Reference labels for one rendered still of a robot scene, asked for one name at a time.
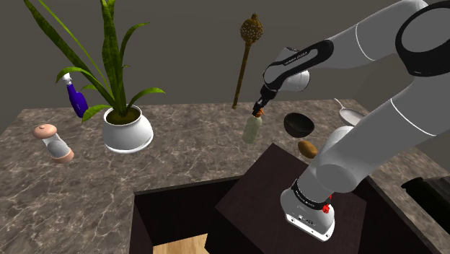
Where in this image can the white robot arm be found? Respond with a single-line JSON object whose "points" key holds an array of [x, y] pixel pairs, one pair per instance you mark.
{"points": [[369, 151]]}

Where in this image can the brown potato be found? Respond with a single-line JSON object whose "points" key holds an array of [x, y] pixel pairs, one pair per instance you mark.
{"points": [[308, 149]]}

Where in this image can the pink and grey pepper mill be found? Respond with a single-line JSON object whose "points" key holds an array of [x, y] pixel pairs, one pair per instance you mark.
{"points": [[55, 145]]}

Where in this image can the blue spray bottle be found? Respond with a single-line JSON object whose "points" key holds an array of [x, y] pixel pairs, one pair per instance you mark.
{"points": [[77, 101]]}

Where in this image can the dark brown counter cabinet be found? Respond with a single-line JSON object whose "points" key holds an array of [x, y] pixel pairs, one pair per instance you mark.
{"points": [[168, 214]]}

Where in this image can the dark robot stand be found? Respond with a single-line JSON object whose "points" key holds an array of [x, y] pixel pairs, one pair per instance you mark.
{"points": [[256, 207]]}

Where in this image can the dark brown bowl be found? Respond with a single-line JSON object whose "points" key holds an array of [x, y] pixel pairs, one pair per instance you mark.
{"points": [[298, 125]]}

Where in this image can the black sink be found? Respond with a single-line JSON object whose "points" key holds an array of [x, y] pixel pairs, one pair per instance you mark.
{"points": [[427, 197]]}

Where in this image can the green plant in white pot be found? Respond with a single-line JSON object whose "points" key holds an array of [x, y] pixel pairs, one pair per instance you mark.
{"points": [[127, 133]]}

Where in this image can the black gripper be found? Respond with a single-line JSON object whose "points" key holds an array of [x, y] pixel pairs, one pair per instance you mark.
{"points": [[266, 98]]}

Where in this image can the brown studded club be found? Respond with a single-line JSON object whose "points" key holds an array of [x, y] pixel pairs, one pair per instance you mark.
{"points": [[251, 31]]}

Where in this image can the pale green bottle orange cap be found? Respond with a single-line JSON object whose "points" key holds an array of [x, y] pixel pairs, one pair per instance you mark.
{"points": [[252, 129]]}

